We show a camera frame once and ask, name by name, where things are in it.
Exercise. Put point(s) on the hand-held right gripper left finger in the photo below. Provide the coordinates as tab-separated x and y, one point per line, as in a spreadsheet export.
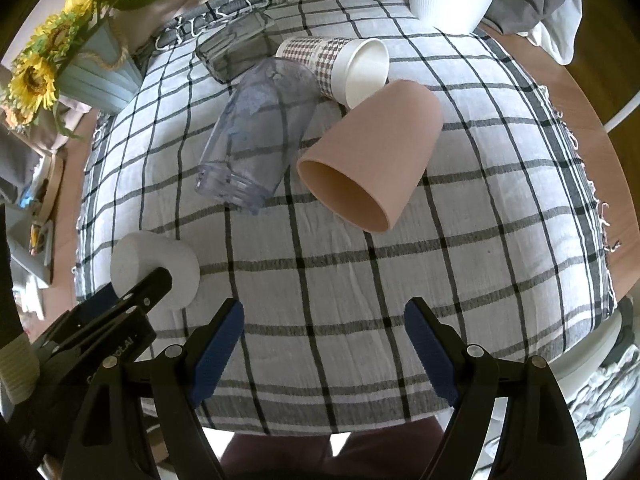
220	355

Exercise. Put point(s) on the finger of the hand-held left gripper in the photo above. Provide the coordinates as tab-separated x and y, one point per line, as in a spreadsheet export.
145	287
125	335

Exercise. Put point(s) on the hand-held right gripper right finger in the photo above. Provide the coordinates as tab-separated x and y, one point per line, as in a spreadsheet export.
430	355

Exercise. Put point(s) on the white cup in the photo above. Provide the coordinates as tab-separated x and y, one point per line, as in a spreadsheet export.
150	255

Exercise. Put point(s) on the clear plastic cup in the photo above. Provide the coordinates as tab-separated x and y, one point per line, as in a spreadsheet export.
260	125

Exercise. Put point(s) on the pink cup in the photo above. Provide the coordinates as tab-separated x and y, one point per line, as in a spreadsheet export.
380	145

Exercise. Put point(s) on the dark transparent cup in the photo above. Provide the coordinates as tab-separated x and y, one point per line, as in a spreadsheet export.
230	42

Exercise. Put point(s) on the houndstooth paper cup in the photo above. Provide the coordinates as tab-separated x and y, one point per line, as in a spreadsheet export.
320	57

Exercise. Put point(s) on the person's legs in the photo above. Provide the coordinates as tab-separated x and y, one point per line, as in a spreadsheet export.
280	452

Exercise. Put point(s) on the checked tablecloth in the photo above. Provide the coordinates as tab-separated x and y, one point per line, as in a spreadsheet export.
325	285

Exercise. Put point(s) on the cluttered side shelf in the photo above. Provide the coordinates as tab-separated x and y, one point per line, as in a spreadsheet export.
30	220

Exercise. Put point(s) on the white chair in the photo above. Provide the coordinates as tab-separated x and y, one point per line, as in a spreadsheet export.
585	360

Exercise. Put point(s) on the pale blue flower pot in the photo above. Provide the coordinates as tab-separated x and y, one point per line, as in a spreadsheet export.
95	85

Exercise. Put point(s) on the sunflower bouquet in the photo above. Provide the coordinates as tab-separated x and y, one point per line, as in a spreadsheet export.
35	80

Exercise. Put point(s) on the white curved tube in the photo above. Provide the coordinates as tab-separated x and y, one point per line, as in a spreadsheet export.
622	112

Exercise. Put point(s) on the grey blanket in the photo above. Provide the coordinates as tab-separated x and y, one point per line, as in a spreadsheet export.
545	0

